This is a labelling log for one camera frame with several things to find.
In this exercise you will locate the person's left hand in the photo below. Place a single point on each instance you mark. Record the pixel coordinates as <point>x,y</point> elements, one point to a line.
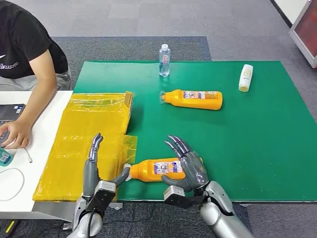
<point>17,134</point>

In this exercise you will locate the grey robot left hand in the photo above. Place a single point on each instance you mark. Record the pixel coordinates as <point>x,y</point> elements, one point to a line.
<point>90,177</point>

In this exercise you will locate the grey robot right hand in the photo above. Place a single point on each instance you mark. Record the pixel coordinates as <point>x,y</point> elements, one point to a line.
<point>193,170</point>

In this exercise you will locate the orange detergent bottle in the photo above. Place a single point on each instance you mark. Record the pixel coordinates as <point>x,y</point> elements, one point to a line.
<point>149,170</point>
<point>193,100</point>

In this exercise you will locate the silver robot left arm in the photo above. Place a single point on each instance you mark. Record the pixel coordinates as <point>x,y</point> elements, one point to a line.
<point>85,221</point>

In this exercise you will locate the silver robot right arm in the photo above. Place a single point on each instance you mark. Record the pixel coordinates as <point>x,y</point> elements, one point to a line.
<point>220,210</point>

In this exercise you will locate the person's left forearm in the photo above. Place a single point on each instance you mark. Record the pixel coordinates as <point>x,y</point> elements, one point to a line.
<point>41,95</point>

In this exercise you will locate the clear plastic water bottle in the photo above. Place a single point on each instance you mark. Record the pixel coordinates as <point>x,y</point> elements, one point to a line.
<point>164,62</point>

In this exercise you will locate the small white lotion bottle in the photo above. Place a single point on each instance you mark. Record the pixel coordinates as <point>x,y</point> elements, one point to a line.
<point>245,77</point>

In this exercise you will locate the dark laptop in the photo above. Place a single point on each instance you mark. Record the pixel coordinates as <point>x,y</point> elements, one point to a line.
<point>10,112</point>

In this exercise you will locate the teal card device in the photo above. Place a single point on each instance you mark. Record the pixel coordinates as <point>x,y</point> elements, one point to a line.
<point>4,157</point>

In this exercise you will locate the white desk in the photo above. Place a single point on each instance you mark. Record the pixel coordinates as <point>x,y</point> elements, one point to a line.
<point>47,131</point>

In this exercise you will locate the yellow plastic sheet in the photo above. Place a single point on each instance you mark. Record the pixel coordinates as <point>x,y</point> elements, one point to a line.
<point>84,131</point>

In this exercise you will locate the brown cardboard strip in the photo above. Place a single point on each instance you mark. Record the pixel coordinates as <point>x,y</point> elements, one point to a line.
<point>128,100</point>

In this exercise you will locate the person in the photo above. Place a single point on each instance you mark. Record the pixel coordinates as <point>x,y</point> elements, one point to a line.
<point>22,39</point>

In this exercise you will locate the white framed display stand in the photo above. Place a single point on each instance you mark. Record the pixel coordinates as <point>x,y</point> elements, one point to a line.
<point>307,33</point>

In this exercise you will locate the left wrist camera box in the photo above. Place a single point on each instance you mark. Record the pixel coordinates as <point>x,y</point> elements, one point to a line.
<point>101,195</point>

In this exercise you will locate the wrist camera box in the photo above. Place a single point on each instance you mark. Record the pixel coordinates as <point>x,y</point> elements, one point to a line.
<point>101,195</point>
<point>176,195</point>

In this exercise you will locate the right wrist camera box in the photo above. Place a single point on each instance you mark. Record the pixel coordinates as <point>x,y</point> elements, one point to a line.
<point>176,195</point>

